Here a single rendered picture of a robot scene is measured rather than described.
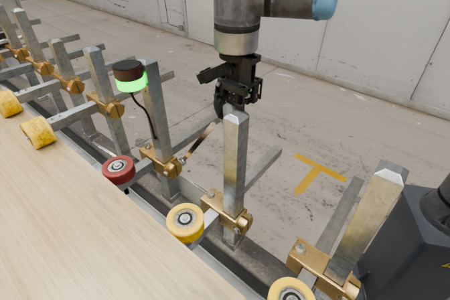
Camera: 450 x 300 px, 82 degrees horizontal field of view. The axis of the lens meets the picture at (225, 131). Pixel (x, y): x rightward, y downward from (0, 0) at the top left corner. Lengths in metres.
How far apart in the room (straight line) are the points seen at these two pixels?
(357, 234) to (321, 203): 1.38
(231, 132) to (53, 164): 0.51
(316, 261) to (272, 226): 1.07
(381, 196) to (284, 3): 0.33
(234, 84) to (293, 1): 0.19
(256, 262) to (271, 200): 1.04
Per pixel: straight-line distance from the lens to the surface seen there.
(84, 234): 0.63
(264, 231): 1.64
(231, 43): 0.51
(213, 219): 0.67
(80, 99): 1.13
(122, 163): 0.74
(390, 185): 0.39
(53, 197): 0.73
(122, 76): 0.57
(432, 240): 1.12
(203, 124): 0.90
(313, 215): 1.77
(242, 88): 0.56
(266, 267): 0.76
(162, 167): 0.76
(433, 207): 1.15
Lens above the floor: 1.38
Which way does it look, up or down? 37 degrees down
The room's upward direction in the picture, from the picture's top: straight up
